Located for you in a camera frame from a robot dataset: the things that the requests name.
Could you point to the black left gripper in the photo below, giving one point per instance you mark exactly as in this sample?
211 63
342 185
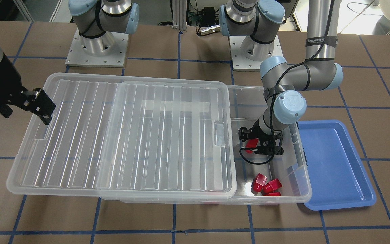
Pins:
260 131

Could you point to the red block lone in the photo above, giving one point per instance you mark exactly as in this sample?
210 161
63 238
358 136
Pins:
251 144

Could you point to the clear plastic box lid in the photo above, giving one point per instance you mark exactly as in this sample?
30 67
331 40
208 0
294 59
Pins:
63 158

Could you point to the clear plastic storage box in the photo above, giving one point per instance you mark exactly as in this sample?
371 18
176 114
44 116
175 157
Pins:
197 145

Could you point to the red block middle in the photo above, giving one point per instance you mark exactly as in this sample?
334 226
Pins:
258 183

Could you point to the red block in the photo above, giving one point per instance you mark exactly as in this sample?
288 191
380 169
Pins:
272 186
258 183
273 194

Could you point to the red block top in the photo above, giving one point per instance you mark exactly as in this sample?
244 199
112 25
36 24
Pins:
272 186

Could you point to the blue plastic tray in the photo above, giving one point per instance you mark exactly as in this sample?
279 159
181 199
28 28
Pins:
337 175

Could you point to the black electronics box background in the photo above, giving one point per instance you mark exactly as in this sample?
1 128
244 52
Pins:
208 17

